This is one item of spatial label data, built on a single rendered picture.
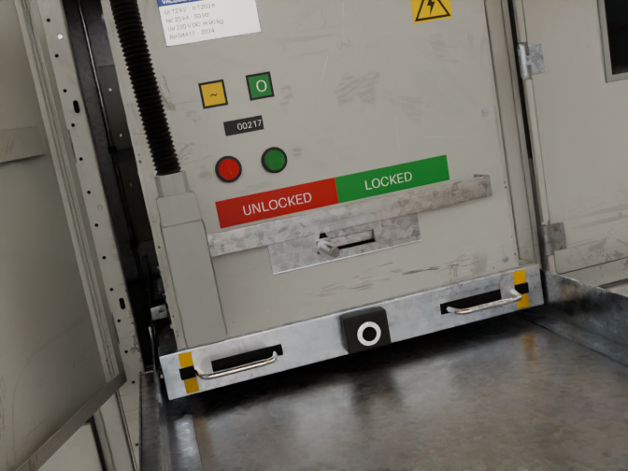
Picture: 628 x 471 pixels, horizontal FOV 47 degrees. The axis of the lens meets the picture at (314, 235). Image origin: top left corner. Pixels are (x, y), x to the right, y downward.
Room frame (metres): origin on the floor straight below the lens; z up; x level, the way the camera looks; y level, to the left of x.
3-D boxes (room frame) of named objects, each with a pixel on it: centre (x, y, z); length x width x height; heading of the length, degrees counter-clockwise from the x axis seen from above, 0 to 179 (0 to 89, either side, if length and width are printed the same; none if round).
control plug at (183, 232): (0.84, 0.15, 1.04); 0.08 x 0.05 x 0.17; 12
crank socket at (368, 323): (0.93, -0.05, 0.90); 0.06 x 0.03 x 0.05; 102
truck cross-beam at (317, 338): (0.97, -0.04, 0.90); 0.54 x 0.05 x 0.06; 102
